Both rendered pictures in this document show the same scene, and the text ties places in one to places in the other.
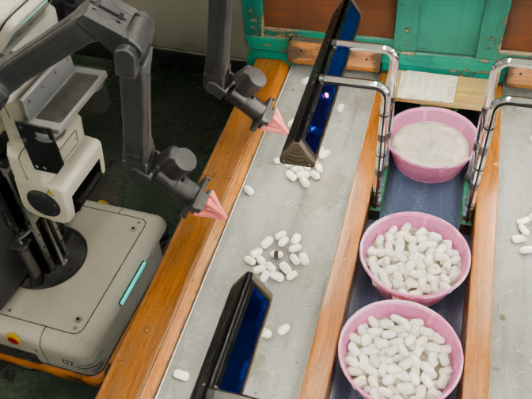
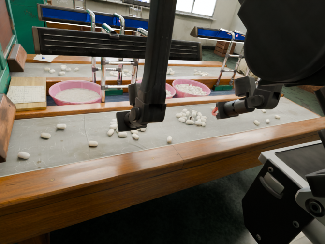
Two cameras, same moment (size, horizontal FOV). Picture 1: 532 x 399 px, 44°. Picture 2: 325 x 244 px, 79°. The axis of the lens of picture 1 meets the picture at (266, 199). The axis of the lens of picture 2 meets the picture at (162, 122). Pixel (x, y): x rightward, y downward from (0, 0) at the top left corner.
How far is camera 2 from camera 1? 2.03 m
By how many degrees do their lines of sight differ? 94
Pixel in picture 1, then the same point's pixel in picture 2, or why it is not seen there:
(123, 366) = (279, 133)
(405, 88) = (32, 99)
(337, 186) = not seen: hidden behind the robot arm
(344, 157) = (110, 116)
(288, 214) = (167, 123)
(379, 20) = not seen: outside the picture
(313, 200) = not seen: hidden behind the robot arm
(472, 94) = (31, 82)
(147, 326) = (263, 134)
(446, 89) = (28, 87)
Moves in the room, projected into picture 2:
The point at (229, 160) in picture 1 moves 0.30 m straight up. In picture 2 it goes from (159, 153) to (176, 76)
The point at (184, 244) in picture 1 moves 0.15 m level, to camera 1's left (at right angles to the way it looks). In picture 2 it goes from (227, 143) to (259, 163)
